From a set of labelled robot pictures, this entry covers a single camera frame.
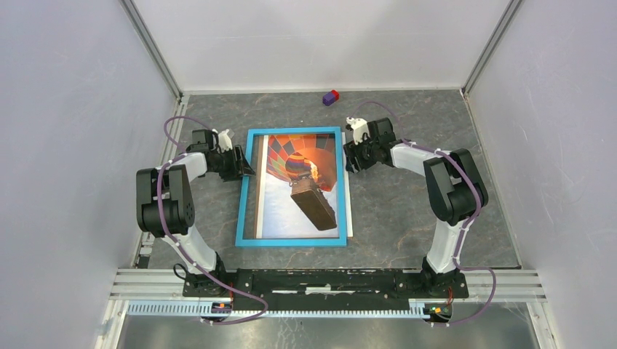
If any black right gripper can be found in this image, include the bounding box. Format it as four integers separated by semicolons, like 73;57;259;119
342;133;378;175

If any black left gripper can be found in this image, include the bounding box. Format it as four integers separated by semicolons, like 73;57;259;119
210;145;255;183

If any sky and sun photo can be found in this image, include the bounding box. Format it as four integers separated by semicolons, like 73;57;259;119
255;133;354;240

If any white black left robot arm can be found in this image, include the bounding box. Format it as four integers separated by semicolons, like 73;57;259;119
136;129;255;297

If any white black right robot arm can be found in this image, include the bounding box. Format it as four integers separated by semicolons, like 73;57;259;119
343;117;488;297

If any red purple toy block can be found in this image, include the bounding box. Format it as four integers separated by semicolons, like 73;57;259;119
322;89;340;106

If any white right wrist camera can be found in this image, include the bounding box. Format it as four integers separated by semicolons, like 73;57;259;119
346;117;370;145

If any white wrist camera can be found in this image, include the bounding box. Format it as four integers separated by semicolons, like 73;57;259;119
346;117;370;145
217;129;234;153

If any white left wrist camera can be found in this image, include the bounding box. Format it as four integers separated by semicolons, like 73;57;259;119
217;129;234;153

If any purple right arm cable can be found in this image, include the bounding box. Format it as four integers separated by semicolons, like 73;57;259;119
349;100;498;327

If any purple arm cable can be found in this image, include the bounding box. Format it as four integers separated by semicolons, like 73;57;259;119
349;100;498;327
156;116;269;326

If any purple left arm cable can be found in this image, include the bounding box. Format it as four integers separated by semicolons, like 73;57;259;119
156;116;269;326

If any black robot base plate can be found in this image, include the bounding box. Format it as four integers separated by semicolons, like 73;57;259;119
183;268;469;311

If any slotted cable duct rail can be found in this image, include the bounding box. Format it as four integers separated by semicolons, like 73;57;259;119
127;300;429;320

